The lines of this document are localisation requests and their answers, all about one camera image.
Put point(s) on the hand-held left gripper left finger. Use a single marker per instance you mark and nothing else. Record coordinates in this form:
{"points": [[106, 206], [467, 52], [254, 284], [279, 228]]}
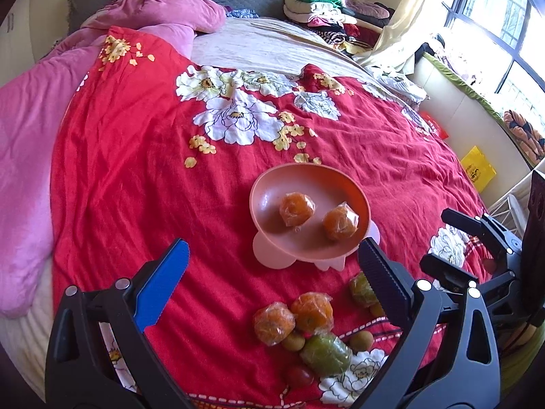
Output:
{"points": [[164, 289]]}

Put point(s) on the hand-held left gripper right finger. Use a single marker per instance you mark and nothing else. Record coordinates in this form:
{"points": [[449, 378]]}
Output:
{"points": [[383, 285]]}

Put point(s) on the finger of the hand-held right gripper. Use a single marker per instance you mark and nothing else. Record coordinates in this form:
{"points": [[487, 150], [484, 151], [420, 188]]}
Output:
{"points": [[447, 273], [472, 223]]}

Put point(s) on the small green citrus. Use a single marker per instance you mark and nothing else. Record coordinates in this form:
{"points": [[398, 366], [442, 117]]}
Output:
{"points": [[361, 290]]}

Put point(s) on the brown longan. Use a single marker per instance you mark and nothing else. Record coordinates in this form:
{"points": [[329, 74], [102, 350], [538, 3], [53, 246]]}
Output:
{"points": [[376, 309], [362, 341], [293, 341]]}

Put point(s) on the large green citrus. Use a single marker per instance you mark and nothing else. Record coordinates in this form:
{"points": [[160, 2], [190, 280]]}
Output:
{"points": [[327, 353]]}

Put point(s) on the plastic-wrapped orange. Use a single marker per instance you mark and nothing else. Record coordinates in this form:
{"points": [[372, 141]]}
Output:
{"points": [[340, 221], [273, 323], [296, 208], [312, 312]]}

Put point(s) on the pink plastic bowl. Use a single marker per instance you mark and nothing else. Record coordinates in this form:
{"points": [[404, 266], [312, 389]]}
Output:
{"points": [[272, 204]]}

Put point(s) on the yellow plastic bag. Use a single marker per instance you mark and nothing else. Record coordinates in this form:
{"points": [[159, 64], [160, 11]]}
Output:
{"points": [[477, 171]]}

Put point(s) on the orange patterned cloth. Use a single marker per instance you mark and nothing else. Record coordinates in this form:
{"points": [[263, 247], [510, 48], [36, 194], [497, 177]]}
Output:
{"points": [[524, 133]]}

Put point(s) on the red plastic bag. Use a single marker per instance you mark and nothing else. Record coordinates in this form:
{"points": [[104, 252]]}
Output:
{"points": [[434, 124]]}

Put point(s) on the red cherry tomato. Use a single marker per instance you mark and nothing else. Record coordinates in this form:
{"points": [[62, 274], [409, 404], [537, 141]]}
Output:
{"points": [[299, 375]]}

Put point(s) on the white board with green trim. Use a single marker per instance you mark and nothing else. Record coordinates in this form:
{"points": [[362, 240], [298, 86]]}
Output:
{"points": [[455, 98]]}

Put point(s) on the red floral blanket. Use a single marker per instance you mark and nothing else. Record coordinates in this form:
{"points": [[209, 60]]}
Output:
{"points": [[149, 157]]}

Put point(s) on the pink quilt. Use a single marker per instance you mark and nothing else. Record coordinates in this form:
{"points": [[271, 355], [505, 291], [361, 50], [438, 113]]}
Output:
{"points": [[30, 136]]}

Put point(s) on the window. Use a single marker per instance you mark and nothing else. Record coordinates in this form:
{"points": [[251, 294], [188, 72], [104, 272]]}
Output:
{"points": [[502, 21]]}

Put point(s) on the cream curtain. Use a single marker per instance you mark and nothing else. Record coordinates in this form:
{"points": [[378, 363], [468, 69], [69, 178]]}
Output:
{"points": [[408, 21]]}

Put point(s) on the pile of folded clothes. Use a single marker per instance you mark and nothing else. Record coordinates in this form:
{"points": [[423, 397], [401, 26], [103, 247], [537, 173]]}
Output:
{"points": [[336, 17]]}

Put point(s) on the beige bed sheet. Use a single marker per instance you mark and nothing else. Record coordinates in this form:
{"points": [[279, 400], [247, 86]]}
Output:
{"points": [[264, 47]]}

